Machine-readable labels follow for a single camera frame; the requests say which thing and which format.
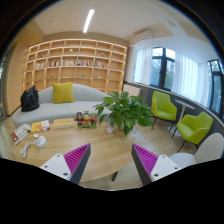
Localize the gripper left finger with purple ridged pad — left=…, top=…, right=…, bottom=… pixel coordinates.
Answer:
left=39, top=143, right=92, bottom=185

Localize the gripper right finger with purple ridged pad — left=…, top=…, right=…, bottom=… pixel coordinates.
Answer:
left=130, top=143, right=183, bottom=187

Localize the white round charger base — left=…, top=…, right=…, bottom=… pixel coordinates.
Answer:
left=33, top=133, right=47, bottom=148

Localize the round wooden table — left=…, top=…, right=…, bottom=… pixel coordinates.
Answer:
left=13, top=122, right=143, bottom=182

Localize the yellow flat box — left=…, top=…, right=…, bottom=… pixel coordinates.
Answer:
left=53, top=118, right=75, bottom=129

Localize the colourful figurine set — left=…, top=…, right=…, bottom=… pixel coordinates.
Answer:
left=75, top=111, right=98, bottom=128

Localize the small round white side table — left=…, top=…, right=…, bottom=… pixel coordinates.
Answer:
left=172, top=100, right=195, bottom=137

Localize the yellow and white book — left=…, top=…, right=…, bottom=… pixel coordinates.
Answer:
left=31, top=120, right=50, bottom=133

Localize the green armchair far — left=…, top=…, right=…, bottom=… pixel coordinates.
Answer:
left=151, top=91, right=177, bottom=123

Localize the green armchair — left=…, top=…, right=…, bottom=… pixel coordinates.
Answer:
left=175, top=112, right=213, bottom=146
left=151, top=91, right=177, bottom=123

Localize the green potted plant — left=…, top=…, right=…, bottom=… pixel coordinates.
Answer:
left=94, top=91, right=153, bottom=135

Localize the green armchair near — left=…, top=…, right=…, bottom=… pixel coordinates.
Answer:
left=175, top=112, right=213, bottom=146

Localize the red and white booklet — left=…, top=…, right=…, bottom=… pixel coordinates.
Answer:
left=10, top=126, right=28, bottom=145

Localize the grey curved sofa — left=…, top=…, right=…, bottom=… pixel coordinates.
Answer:
left=12, top=84, right=107, bottom=127

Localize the white chair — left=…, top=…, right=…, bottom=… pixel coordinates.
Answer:
left=170, top=133, right=224, bottom=168

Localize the yellow cushion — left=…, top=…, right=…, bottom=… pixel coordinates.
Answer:
left=53, top=82, right=74, bottom=104

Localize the black bag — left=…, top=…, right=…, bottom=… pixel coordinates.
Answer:
left=20, top=85, right=40, bottom=112

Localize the white sheer curtain left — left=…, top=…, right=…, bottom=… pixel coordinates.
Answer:
left=134, top=47, right=152, bottom=85

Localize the white sheer curtain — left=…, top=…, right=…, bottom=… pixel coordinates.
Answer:
left=134, top=47, right=152, bottom=85
left=171, top=53, right=209, bottom=107

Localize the white sheer curtain right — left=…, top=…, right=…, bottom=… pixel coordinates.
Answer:
left=171, top=53, right=209, bottom=107

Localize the white air conditioner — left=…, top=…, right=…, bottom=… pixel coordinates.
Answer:
left=133, top=30, right=153, bottom=43

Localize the ceiling strip light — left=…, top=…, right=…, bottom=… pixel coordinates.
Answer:
left=83, top=9, right=95, bottom=33

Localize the white charger cable with plug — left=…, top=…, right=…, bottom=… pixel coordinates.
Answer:
left=20, top=141, right=36, bottom=159

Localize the wooden bookshelf wall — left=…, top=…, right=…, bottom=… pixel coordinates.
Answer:
left=23, top=39, right=127, bottom=94

